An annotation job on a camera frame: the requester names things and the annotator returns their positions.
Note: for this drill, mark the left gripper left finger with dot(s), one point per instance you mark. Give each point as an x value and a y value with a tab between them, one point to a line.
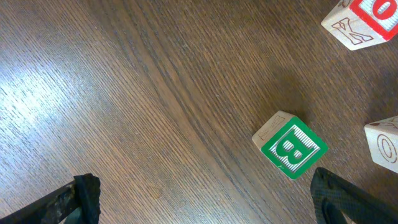
75	202

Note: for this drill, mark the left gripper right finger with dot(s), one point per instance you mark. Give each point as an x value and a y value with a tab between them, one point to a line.
336	199

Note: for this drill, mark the green B block left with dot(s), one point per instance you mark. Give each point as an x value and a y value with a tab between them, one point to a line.
289	144

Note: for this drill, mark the yellow block left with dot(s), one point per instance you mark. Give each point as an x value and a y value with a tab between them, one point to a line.
382	141

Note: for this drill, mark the red 6 block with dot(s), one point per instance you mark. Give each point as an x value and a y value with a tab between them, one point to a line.
358	24

